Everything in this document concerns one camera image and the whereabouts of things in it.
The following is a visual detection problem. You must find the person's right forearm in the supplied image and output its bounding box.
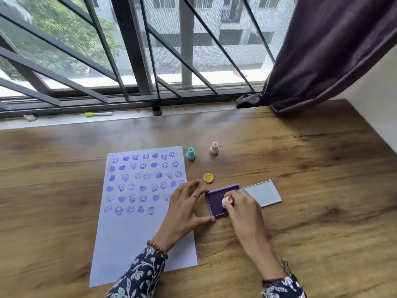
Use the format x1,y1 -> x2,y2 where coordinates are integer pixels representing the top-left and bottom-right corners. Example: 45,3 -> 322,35
245,239 -> 307,298

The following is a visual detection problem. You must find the white window sill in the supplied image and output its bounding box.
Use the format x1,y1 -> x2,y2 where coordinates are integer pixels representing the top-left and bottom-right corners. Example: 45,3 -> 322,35
0,103 -> 238,131

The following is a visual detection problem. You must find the dark purple curtain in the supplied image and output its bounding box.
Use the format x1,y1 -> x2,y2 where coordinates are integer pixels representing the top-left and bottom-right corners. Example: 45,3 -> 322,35
235,0 -> 397,114

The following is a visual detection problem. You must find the purple ink pad case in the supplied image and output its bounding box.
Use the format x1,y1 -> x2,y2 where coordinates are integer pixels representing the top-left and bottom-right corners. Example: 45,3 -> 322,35
205,178 -> 283,218

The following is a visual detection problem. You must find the brown bead bracelet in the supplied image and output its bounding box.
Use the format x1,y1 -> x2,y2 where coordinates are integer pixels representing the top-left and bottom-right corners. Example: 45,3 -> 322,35
147,240 -> 169,260

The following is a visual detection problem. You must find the black metal window grille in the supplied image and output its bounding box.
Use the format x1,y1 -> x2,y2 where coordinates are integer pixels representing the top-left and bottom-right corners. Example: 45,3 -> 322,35
0,0 -> 299,119

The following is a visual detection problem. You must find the grey building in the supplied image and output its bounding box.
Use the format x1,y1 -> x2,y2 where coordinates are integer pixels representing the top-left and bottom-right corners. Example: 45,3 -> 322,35
93,0 -> 297,76

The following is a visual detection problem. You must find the white stamped paper sheet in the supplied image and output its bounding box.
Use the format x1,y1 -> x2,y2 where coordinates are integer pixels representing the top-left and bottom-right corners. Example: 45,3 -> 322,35
89,146 -> 198,288

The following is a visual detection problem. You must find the person's right hand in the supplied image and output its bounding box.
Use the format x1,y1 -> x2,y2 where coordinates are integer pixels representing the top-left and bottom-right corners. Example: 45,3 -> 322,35
221,189 -> 271,249

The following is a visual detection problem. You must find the person's left hand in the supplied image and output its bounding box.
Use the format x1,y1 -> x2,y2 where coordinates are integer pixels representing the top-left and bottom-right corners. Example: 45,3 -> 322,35
151,179 -> 216,254

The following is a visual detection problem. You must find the green tree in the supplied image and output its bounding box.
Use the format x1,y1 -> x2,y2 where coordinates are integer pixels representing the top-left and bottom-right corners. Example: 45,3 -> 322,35
0,0 -> 120,81

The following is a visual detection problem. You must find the person's left forearm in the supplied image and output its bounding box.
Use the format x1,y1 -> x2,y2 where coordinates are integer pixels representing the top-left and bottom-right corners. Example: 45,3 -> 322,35
105,241 -> 170,298

